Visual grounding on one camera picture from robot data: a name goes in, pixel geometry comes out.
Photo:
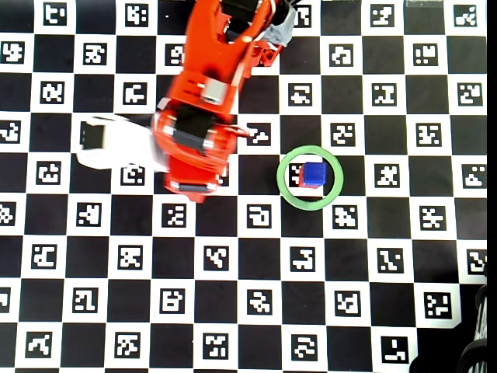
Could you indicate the black ribbed stand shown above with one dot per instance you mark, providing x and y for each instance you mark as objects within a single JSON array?
[{"x": 481, "y": 311}]

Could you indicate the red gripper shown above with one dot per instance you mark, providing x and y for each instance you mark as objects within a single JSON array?
[{"x": 192, "y": 187}]

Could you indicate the blue cube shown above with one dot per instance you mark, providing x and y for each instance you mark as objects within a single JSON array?
[{"x": 314, "y": 173}]

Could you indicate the red cube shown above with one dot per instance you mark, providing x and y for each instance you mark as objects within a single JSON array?
[{"x": 306, "y": 185}]

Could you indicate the black white marker board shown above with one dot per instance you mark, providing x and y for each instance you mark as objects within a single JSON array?
[{"x": 50, "y": 233}]

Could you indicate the red robot arm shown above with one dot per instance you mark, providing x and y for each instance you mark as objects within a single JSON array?
[{"x": 209, "y": 58}]

